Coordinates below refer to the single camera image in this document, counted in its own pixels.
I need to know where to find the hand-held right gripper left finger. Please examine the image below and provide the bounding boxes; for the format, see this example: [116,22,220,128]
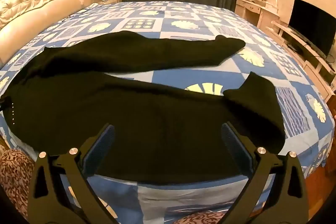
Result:
[28,123,117,224]

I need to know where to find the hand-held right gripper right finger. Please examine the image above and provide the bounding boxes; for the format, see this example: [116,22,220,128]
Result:
[221,122,309,224]

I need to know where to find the black pants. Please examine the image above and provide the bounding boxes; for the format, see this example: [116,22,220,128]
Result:
[2,31,286,184]

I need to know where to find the blue patterned bed blanket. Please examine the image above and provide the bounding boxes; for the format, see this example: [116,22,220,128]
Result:
[0,1,328,220]

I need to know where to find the brown patterned garment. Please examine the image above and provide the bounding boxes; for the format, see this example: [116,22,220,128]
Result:
[0,149,226,224]

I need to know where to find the white television stand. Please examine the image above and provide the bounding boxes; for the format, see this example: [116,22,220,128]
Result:
[266,20,336,98]

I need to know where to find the white dressing table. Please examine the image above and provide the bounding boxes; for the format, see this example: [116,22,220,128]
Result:
[234,0,280,30]

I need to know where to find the cream tufted headboard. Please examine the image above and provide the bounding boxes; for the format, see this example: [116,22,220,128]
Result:
[0,0,93,64]

